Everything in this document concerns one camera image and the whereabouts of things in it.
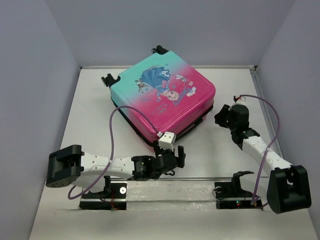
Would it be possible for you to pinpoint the pink and teal suitcase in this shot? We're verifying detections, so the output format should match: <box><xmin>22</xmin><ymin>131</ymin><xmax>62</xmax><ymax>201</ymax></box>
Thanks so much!
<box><xmin>101</xmin><ymin>45</ymin><xmax>216</xmax><ymax>149</ymax></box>

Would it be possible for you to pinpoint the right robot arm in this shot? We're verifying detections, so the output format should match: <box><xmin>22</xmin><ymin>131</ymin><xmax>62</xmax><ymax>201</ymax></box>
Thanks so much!
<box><xmin>214</xmin><ymin>103</ymin><xmax>312</xmax><ymax>214</ymax></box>

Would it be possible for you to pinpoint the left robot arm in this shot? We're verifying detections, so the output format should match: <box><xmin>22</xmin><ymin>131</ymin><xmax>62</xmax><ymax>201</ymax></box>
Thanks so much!
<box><xmin>45</xmin><ymin>141</ymin><xmax>186</xmax><ymax>192</ymax></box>

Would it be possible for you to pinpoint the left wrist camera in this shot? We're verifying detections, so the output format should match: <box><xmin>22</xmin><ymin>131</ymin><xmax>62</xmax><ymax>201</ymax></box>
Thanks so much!
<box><xmin>158</xmin><ymin>131</ymin><xmax>176</xmax><ymax>151</ymax></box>

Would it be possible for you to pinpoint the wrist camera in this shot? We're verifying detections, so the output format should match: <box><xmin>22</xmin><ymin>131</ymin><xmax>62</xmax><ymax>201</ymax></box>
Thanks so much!
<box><xmin>233</xmin><ymin>95</ymin><xmax>247</xmax><ymax>106</ymax></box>
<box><xmin>158</xmin><ymin>131</ymin><xmax>176</xmax><ymax>151</ymax></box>

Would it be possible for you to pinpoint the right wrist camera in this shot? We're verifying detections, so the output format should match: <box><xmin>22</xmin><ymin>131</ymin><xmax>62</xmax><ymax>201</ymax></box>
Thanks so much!
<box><xmin>233</xmin><ymin>95</ymin><xmax>247</xmax><ymax>106</ymax></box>

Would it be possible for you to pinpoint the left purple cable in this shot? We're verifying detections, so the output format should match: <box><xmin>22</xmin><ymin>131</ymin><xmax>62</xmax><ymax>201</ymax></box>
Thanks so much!
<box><xmin>67</xmin><ymin>106</ymin><xmax>163</xmax><ymax>200</ymax></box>

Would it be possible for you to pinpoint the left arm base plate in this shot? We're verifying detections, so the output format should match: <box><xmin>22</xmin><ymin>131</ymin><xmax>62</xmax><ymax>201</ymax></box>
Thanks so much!
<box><xmin>79</xmin><ymin>180</ymin><xmax>128</xmax><ymax>211</ymax></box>

